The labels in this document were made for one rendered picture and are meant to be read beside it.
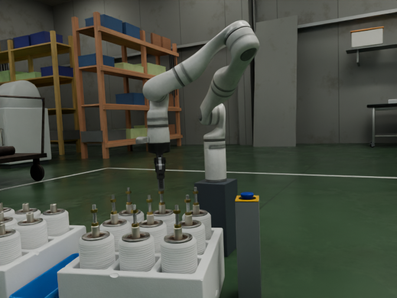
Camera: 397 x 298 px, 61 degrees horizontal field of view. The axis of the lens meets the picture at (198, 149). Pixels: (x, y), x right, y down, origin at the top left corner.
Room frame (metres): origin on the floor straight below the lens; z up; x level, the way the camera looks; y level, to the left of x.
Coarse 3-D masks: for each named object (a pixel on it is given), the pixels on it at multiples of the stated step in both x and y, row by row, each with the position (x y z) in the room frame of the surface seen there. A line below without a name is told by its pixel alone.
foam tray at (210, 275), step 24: (216, 240) 1.03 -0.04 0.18; (72, 264) 0.89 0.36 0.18; (216, 264) 0.98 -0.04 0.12; (72, 288) 0.84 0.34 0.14; (96, 288) 0.82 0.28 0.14; (120, 288) 0.81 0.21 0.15; (144, 288) 0.80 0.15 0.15; (168, 288) 0.78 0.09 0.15; (192, 288) 0.77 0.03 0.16; (216, 288) 0.96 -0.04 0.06
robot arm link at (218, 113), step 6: (216, 108) 1.38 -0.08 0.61; (222, 108) 1.38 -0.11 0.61; (216, 114) 1.37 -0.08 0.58; (222, 114) 1.38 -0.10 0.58; (216, 120) 1.38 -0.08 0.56; (222, 120) 1.38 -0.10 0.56; (216, 126) 1.43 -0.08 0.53; (222, 126) 1.38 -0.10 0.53; (210, 132) 1.40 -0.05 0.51; (216, 132) 1.38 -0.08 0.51; (222, 132) 1.38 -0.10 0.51; (204, 138) 1.39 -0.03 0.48; (210, 138) 1.37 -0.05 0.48; (216, 138) 1.37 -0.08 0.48; (222, 138) 1.38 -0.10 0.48
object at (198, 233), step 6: (192, 228) 0.94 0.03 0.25; (198, 228) 0.94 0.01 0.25; (204, 228) 0.97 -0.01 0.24; (192, 234) 0.93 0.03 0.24; (198, 234) 0.94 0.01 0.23; (204, 234) 0.97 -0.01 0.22; (198, 240) 0.94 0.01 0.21; (204, 240) 0.96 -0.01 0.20; (198, 246) 0.94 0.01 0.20; (204, 246) 0.96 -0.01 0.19; (198, 252) 0.94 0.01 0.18
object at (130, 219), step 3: (141, 213) 1.13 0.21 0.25; (120, 216) 1.10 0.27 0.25; (123, 216) 1.10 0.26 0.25; (126, 216) 1.10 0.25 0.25; (129, 216) 1.10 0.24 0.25; (132, 216) 1.10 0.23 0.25; (138, 216) 1.11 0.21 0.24; (141, 216) 1.12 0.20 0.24; (126, 219) 1.09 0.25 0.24; (129, 219) 1.09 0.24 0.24; (132, 219) 1.09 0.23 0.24; (138, 219) 1.10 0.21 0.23; (141, 219) 1.12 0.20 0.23; (129, 222) 1.09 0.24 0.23; (132, 222) 1.09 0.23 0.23; (138, 222) 1.10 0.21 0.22
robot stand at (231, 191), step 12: (204, 180) 1.43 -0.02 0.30; (228, 180) 1.41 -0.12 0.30; (204, 192) 1.36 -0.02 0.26; (216, 192) 1.34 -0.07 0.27; (228, 192) 1.35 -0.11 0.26; (204, 204) 1.36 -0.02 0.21; (216, 204) 1.34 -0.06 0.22; (228, 204) 1.35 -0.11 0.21; (216, 216) 1.34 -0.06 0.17; (228, 216) 1.34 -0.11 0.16; (228, 228) 1.34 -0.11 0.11; (228, 240) 1.34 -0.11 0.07; (228, 252) 1.33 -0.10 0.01
